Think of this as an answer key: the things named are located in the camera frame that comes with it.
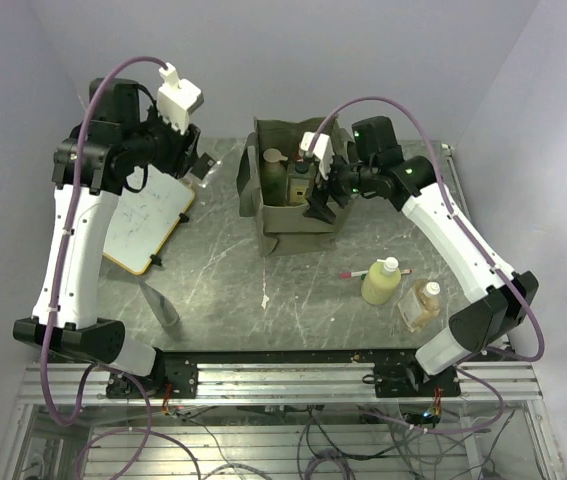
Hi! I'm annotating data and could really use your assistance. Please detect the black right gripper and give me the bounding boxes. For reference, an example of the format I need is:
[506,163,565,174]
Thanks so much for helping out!
[302,150,377,224]

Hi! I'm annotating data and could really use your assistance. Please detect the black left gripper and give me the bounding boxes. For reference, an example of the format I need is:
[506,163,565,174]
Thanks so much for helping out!
[126,98,204,179]

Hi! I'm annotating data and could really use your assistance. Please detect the clear perfume bottle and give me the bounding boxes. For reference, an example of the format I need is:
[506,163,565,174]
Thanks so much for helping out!
[287,162,313,206]

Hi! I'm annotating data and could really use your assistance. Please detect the olive green canvas bag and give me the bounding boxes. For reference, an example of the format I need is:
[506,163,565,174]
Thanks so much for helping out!
[236,117,355,258]

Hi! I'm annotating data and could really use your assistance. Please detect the green lotion bottle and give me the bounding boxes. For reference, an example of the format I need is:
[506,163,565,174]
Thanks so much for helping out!
[261,148,287,206]

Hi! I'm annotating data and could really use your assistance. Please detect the clear square bottle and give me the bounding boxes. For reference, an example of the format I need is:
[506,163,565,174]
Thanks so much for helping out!
[188,152,222,188]

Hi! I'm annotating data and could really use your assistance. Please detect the yellow-green pump bottle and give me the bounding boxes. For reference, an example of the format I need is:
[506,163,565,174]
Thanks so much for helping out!
[361,257,402,305]

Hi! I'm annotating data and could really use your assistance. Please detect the amber liquid bottle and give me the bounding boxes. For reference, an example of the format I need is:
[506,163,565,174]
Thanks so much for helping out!
[397,279,441,332]

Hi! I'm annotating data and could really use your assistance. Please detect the grey metallic tube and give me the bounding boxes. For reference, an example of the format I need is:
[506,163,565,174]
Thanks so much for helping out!
[138,280,180,328]

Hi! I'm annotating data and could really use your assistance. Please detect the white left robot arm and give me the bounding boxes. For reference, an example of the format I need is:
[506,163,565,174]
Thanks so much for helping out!
[13,78,203,397]

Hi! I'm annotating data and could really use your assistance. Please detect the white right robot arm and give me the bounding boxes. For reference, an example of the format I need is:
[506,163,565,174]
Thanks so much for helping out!
[299,116,539,396]

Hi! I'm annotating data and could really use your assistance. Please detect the yellow-framed small whiteboard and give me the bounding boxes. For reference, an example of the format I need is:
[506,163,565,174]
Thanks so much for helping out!
[103,166,195,275]

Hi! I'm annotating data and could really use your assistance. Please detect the red and white marker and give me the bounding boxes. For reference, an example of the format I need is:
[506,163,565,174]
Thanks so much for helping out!
[339,269,414,279]

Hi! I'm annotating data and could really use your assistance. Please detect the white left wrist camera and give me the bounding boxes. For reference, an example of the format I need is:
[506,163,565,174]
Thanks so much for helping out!
[156,63,204,135]

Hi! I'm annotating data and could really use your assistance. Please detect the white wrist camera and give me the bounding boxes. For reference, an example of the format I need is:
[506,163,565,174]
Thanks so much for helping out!
[299,131,334,180]
[156,63,204,135]

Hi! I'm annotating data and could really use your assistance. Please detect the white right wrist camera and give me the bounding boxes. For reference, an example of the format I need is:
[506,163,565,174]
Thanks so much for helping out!
[299,131,334,180]

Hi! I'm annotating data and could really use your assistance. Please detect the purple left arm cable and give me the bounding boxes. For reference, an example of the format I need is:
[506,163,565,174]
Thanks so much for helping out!
[38,57,204,480]

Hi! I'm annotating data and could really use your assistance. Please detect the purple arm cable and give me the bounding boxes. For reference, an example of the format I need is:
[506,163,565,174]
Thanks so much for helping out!
[38,57,204,480]
[305,95,547,437]

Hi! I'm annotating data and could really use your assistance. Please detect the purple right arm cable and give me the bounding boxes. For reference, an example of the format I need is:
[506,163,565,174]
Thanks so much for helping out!
[305,95,547,437]

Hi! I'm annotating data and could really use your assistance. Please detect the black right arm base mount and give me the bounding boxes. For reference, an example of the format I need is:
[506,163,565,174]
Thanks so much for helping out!
[362,360,461,398]

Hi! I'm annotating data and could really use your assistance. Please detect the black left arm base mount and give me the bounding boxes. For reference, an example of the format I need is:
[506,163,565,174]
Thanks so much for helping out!
[105,359,199,400]

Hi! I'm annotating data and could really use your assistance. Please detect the loose cables under table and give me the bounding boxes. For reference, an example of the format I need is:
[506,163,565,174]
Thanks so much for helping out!
[127,399,509,480]

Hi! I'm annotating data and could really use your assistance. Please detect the aluminium rail frame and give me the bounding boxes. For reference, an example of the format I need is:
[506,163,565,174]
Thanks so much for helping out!
[0,349,567,479]

